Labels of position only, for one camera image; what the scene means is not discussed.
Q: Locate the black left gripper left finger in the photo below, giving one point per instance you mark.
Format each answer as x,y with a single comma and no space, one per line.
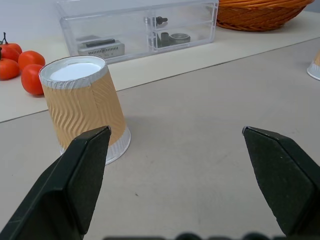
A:
67,187

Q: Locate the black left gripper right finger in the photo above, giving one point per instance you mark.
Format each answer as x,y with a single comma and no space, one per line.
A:
282,180

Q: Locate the brown ribbed paper cup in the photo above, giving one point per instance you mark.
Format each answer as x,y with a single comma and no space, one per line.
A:
85,105
315,68

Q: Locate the red tomato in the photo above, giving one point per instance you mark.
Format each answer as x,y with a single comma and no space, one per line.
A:
32,79
31,58
11,51
8,68

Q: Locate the silver metal electronics box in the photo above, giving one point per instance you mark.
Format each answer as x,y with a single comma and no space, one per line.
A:
102,48

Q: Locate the orange wicker basket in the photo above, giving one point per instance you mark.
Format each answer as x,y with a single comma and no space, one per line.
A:
260,13

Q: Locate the round metal bearing part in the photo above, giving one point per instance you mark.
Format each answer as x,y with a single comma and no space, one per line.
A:
179,38

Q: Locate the clear acrylic drawer organizer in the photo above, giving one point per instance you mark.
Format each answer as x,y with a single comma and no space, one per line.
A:
140,27

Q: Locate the dark cylindrical part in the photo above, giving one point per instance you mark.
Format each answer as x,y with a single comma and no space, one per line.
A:
163,38

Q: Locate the small black knob part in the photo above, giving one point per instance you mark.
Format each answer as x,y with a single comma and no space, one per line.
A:
161,20

